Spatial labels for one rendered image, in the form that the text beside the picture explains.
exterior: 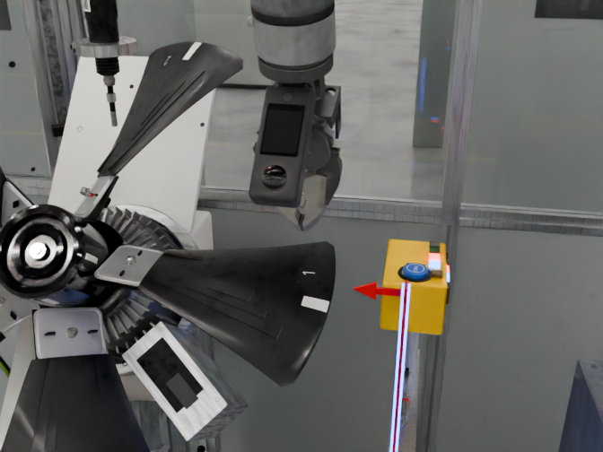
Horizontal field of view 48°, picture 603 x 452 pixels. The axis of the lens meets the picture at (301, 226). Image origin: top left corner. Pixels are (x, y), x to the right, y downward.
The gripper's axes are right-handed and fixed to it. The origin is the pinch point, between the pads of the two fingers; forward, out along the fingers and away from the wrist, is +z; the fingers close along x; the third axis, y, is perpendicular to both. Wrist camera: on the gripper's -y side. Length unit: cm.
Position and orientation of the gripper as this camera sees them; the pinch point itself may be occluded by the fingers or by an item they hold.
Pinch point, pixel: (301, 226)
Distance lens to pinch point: 74.8
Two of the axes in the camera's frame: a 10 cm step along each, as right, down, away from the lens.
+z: 0.5, 7.5, 6.6
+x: -9.8, -0.9, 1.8
